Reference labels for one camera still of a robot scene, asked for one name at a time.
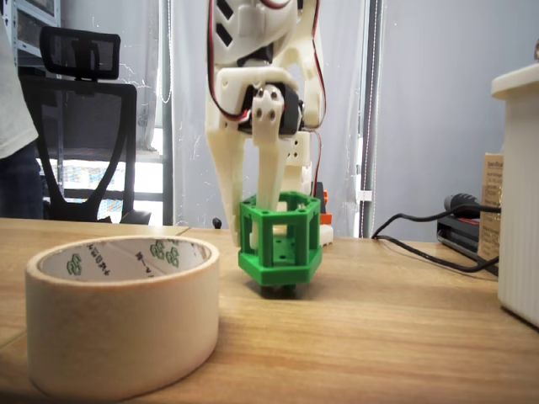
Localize green hexagonal printed component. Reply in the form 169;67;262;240
237;190;324;295

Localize black power cable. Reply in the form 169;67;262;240
371;234;500;274
370;192;502;240

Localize orange table clamp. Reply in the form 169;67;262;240
315;181;334;226

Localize brown cardboard box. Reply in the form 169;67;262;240
478;151;506;264

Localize red white black servo cable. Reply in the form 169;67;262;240
205;0;259;125
259;0;328;131

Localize black office chair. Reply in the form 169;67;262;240
19;25;152;224

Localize beige masking tape roll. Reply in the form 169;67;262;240
24;235;221;403

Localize grey metal shelf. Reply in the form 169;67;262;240
10;0;62;68

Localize person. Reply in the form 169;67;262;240
0;16;45;220

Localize grey vertical pole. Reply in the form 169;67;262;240
361;0;384;239
159;0;176;226

